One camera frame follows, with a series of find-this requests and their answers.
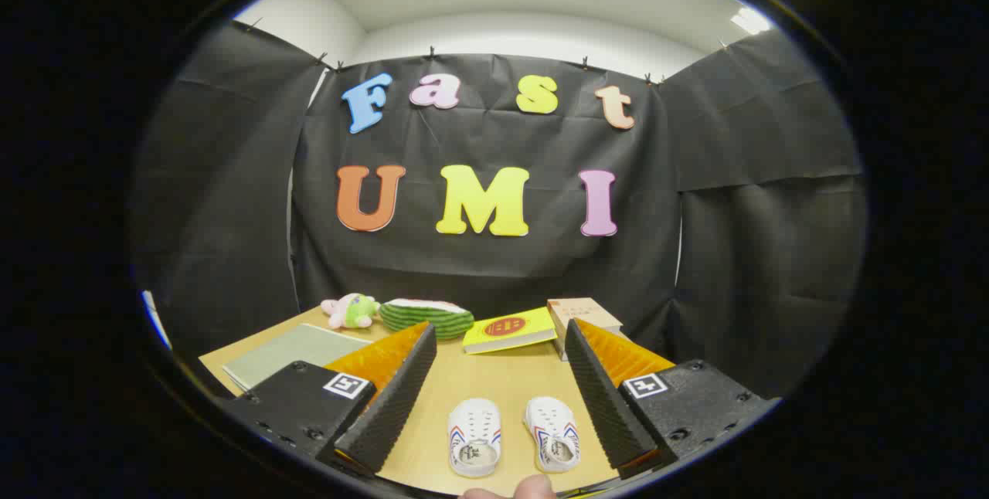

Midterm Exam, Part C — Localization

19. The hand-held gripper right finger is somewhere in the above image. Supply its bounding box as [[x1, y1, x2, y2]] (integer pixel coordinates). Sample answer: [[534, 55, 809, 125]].
[[564, 319, 781, 480]]

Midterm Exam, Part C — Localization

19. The watermelon slice plush toy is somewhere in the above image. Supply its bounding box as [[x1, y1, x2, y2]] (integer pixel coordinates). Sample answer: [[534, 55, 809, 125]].
[[379, 298, 475, 341]]

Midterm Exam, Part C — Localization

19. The beige cover book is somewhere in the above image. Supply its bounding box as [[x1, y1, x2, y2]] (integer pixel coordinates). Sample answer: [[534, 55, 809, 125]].
[[546, 297, 624, 338]]

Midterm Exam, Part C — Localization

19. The yellow book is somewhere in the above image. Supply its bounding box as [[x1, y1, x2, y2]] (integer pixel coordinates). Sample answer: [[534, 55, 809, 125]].
[[462, 307, 559, 355]]

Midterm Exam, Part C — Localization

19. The small ceiling light panel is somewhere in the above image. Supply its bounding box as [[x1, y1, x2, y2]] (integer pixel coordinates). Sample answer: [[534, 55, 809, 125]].
[[730, 7, 773, 35]]

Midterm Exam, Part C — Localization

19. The pink and green plush toy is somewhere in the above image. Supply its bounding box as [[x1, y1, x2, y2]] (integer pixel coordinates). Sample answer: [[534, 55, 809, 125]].
[[321, 293, 382, 330]]

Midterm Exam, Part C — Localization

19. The white canvas shoe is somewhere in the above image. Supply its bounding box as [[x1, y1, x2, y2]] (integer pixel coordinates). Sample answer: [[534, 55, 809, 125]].
[[523, 395, 582, 474], [447, 397, 503, 478]]

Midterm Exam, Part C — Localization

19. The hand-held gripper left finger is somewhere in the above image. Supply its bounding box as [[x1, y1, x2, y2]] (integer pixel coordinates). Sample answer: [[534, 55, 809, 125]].
[[220, 321, 438, 478]]

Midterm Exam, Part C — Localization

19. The pale green fabric storage box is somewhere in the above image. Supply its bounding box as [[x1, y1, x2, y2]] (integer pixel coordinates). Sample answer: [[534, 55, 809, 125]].
[[223, 323, 376, 392]]

